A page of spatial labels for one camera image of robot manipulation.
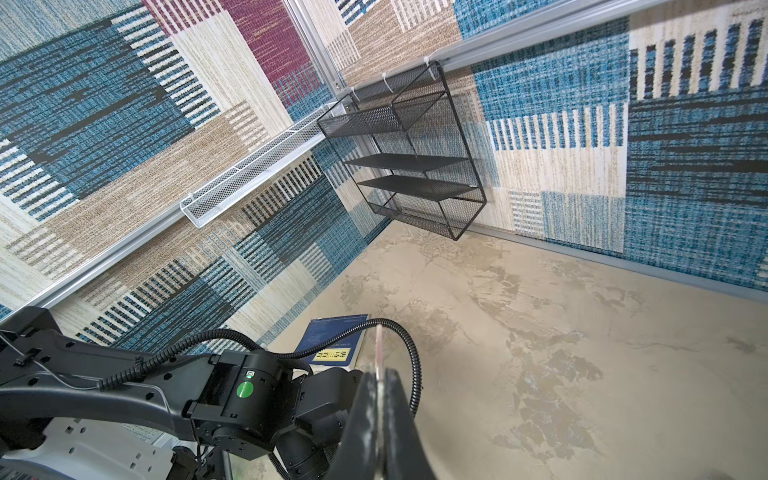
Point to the black mesh shelf rack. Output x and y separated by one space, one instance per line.
415 165

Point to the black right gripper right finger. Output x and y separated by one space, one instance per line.
403 453

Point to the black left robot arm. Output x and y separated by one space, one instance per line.
77 410

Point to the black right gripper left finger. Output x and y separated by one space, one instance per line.
357 454

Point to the white wire mesh basket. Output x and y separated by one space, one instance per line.
218 195

